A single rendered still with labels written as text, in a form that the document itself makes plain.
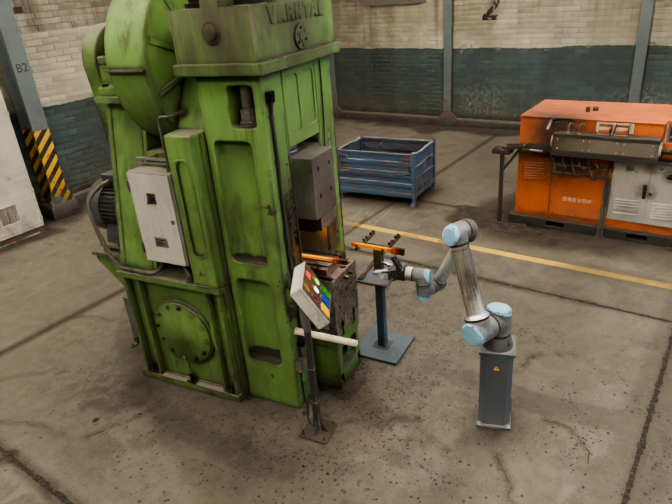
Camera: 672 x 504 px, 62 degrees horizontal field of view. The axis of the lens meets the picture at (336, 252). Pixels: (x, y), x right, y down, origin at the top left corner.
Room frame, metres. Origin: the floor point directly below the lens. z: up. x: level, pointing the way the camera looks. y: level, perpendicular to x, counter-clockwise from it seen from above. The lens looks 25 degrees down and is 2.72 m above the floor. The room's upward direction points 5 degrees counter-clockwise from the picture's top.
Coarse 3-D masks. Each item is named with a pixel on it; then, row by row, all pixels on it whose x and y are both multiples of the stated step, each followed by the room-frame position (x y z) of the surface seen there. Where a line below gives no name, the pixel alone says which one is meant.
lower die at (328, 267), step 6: (306, 252) 3.66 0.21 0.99; (306, 258) 3.55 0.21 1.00; (312, 258) 3.54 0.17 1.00; (312, 264) 3.47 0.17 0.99; (324, 264) 3.45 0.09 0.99; (330, 264) 3.44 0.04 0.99; (336, 264) 3.51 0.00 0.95; (312, 270) 3.42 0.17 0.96; (318, 270) 3.40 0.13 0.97; (324, 270) 3.38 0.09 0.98; (330, 270) 3.43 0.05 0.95
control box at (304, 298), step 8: (304, 264) 3.05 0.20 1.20; (296, 272) 3.00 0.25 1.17; (304, 272) 2.96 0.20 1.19; (312, 272) 3.07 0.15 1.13; (296, 280) 2.89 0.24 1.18; (304, 280) 2.87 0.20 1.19; (312, 280) 2.98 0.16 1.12; (296, 288) 2.79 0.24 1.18; (304, 288) 2.79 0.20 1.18; (312, 288) 2.89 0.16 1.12; (320, 288) 3.00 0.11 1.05; (296, 296) 2.76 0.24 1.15; (304, 296) 2.76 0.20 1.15; (312, 296) 2.81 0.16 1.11; (320, 296) 2.91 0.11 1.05; (304, 304) 2.76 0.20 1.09; (312, 304) 2.75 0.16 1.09; (320, 304) 2.82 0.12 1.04; (304, 312) 2.76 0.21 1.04; (312, 312) 2.75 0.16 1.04; (320, 312) 2.75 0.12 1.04; (312, 320) 2.75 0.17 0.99; (320, 320) 2.75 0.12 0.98; (328, 320) 2.76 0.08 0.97
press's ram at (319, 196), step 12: (300, 156) 3.42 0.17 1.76; (312, 156) 3.40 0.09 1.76; (324, 156) 3.48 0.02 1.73; (300, 168) 3.37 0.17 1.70; (312, 168) 3.33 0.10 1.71; (324, 168) 3.47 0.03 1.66; (300, 180) 3.37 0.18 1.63; (312, 180) 3.33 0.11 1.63; (324, 180) 3.46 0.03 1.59; (300, 192) 3.38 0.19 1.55; (312, 192) 3.34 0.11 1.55; (324, 192) 3.44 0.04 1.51; (300, 204) 3.38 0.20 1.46; (312, 204) 3.34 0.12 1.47; (324, 204) 3.43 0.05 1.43; (336, 204) 3.58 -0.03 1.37; (300, 216) 3.39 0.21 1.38; (312, 216) 3.34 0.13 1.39
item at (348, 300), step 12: (348, 264) 3.56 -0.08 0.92; (336, 276) 3.40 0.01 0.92; (336, 288) 3.36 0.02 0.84; (348, 288) 3.52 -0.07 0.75; (336, 300) 3.34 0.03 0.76; (348, 300) 3.51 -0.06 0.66; (336, 312) 3.33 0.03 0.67; (348, 312) 3.49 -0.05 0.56; (312, 324) 3.43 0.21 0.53; (336, 324) 3.32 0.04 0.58
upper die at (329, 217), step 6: (330, 210) 3.50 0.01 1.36; (324, 216) 3.42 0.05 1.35; (330, 216) 3.49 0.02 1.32; (300, 222) 3.45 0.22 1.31; (306, 222) 3.42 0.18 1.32; (312, 222) 3.40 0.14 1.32; (318, 222) 3.38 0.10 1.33; (324, 222) 3.41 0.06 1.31; (330, 222) 3.48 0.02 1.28; (306, 228) 3.43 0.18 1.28; (312, 228) 3.41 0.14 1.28; (318, 228) 3.39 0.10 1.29; (324, 228) 3.40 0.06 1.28
